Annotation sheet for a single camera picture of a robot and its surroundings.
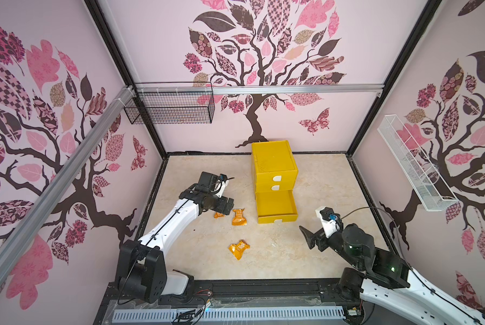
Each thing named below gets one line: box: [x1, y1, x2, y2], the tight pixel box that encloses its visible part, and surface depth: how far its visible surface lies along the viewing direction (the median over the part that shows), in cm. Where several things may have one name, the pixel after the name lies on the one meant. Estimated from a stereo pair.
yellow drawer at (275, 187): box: [255, 182, 297, 193], surface depth 93 cm
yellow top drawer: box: [255, 169, 299, 185], surface depth 87 cm
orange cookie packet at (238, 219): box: [231, 207, 248, 226], surface depth 94 cm
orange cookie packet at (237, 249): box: [228, 239, 251, 261], surface depth 85 cm
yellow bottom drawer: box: [255, 189, 299, 225], surface depth 98 cm
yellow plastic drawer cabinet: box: [251, 140, 299, 210], surface depth 92 cm
